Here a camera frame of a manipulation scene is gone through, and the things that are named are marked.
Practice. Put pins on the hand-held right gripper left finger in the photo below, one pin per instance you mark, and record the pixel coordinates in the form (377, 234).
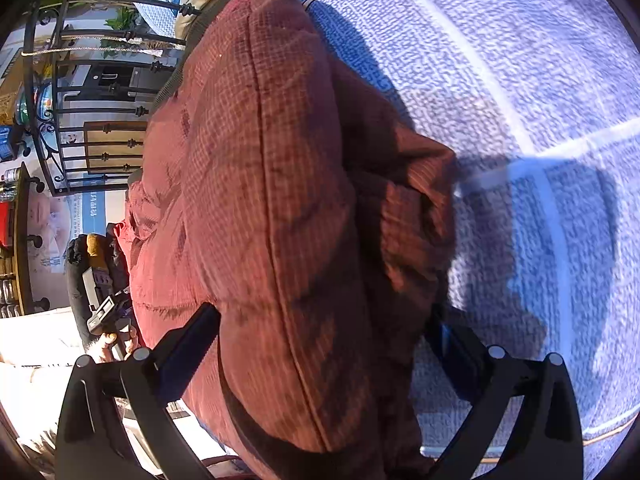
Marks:
(190, 355)

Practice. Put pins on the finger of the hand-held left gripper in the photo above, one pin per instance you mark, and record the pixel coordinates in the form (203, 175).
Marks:
(124, 305)

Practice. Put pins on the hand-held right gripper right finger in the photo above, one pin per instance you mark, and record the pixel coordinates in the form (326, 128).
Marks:
(457, 360)

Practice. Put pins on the red puffer jacket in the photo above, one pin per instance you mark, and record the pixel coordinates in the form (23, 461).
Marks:
(280, 210)

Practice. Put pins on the person's left hand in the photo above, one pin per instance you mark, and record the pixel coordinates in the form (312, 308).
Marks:
(102, 347)

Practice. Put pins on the hanging mustard jacket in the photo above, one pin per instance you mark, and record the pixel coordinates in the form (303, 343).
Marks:
(97, 252)

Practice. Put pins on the hanging red jacket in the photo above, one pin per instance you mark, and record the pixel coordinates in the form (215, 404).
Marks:
(119, 232)

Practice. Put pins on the wooden shelf with bottles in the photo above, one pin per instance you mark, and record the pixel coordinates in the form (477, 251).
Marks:
(22, 240)

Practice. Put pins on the brown wooden slatted panel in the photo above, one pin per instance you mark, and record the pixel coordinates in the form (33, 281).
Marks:
(110, 147)

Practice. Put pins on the black metal railing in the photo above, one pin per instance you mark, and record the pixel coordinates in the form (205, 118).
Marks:
(100, 109)

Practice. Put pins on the dark low cabinet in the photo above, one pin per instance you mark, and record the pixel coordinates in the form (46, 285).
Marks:
(110, 80)

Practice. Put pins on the green plant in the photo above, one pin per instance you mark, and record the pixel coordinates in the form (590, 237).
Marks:
(120, 20)

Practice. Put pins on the blue plaid bed sheet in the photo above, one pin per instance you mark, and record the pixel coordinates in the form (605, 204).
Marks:
(525, 85)

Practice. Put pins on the pale wall poster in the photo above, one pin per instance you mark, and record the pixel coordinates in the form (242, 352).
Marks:
(60, 230)

